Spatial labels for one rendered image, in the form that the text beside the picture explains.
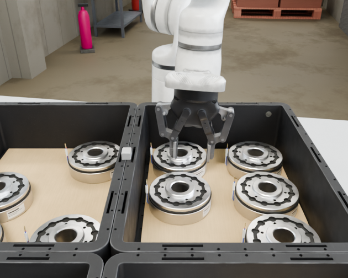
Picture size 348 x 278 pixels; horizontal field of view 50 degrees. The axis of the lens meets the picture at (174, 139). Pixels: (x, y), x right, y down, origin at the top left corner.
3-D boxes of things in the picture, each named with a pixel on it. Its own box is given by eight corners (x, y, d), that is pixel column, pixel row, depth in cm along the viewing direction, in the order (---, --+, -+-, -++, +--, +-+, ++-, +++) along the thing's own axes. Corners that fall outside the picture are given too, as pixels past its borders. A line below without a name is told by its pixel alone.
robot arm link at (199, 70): (163, 89, 56) (164, 48, 53) (172, 69, 66) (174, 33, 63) (224, 94, 55) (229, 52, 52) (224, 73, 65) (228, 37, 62)
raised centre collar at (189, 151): (168, 147, 73) (168, 144, 73) (193, 148, 72) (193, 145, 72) (164, 161, 69) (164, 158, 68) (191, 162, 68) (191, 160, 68)
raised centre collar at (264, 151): (240, 148, 73) (240, 145, 72) (265, 148, 73) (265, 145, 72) (243, 161, 68) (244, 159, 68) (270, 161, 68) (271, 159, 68)
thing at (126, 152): (122, 153, 58) (122, 146, 57) (132, 153, 58) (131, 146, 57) (121, 160, 56) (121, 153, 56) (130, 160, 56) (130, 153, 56)
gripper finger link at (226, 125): (228, 111, 62) (215, 140, 65) (238, 115, 63) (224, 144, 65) (228, 105, 65) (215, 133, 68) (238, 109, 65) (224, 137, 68)
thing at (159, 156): (157, 142, 76) (157, 139, 75) (207, 144, 75) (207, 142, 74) (148, 170, 67) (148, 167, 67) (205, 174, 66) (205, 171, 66)
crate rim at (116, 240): (138, 112, 76) (138, 101, 75) (285, 112, 76) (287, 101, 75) (109, 267, 41) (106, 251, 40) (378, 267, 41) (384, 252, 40)
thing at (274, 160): (225, 143, 75) (225, 140, 75) (275, 143, 75) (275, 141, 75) (231, 171, 67) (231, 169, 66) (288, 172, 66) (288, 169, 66)
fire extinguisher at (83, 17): (88, 54, 416) (82, 6, 391) (73, 52, 427) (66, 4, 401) (101, 50, 433) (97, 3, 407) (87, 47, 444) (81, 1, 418)
